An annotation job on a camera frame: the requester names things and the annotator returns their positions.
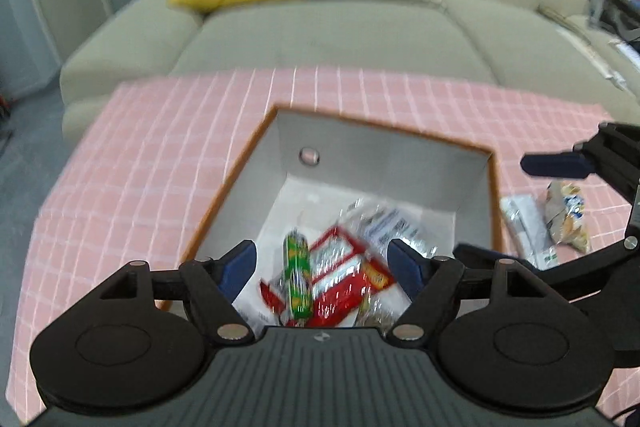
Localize silver snack packet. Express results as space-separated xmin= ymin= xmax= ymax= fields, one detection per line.
xmin=339 ymin=198 xmax=440 ymax=260

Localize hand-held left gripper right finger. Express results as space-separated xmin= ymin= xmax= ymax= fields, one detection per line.
xmin=386 ymin=238 xmax=568 ymax=342

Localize small red snack packet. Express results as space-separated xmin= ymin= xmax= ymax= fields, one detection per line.
xmin=259 ymin=278 xmax=288 ymax=313

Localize green snack packet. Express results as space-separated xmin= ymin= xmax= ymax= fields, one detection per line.
xmin=281 ymin=230 xmax=316 ymax=322

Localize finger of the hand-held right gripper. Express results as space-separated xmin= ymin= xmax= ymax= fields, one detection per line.
xmin=452 ymin=236 xmax=640 ymax=302
xmin=520 ymin=122 xmax=640 ymax=212

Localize beige sofa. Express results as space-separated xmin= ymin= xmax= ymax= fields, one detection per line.
xmin=60 ymin=0 xmax=640 ymax=142

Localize pink checkered tablecloth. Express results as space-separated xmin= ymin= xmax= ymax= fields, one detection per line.
xmin=7 ymin=66 xmax=640 ymax=423

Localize bread bag with blue label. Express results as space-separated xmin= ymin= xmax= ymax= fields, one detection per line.
xmin=542 ymin=179 xmax=593 ymax=255

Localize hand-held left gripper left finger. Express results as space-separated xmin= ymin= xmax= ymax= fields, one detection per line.
xmin=97 ymin=238 xmax=259 ymax=344

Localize large red snack packet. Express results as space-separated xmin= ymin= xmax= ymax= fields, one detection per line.
xmin=305 ymin=224 xmax=393 ymax=328

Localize white bag of round candies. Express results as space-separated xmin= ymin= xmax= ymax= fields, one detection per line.
xmin=499 ymin=193 xmax=558 ymax=271

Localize clear bag of green snacks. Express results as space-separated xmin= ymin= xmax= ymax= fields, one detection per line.
xmin=357 ymin=289 xmax=413 ymax=330

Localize orange cardboard box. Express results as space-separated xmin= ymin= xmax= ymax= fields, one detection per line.
xmin=155 ymin=105 xmax=502 ymax=330

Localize white papers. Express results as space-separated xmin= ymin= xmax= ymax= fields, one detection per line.
xmin=539 ymin=6 xmax=633 ymax=94

